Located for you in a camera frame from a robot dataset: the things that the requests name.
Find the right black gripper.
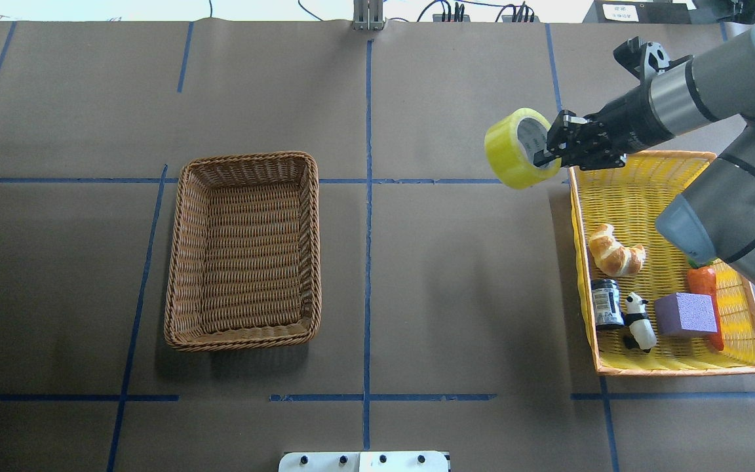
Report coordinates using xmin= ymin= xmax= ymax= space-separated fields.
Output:
xmin=532 ymin=88 xmax=674 ymax=170

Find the yellow tape roll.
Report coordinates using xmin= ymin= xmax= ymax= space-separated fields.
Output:
xmin=484 ymin=108 xmax=561 ymax=190

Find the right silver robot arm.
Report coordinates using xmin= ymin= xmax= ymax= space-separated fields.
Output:
xmin=528 ymin=25 xmax=755 ymax=284

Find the yellow plastic basket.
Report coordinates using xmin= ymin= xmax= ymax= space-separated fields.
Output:
xmin=569 ymin=150 xmax=755 ymax=377

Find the brown wicker basket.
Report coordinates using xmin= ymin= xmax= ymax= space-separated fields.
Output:
xmin=164 ymin=151 xmax=322 ymax=352

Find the toy croissant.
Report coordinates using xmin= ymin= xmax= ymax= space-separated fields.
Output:
xmin=588 ymin=224 xmax=647 ymax=277

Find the black rectangular box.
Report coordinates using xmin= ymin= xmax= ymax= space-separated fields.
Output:
xmin=582 ymin=1 xmax=691 ymax=25

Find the orange toy carrot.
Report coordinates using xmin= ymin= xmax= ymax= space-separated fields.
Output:
xmin=686 ymin=265 xmax=725 ymax=352

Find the toy panda figure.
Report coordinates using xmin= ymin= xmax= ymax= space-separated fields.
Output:
xmin=624 ymin=292 xmax=658 ymax=353

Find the purple foam block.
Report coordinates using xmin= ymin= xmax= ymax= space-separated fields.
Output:
xmin=653 ymin=292 xmax=717 ymax=338

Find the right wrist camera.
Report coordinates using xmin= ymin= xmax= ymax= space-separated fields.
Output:
xmin=612 ymin=36 xmax=672 ymax=83

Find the aluminium frame post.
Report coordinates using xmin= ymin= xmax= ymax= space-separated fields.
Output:
xmin=351 ymin=0 xmax=386 ymax=31

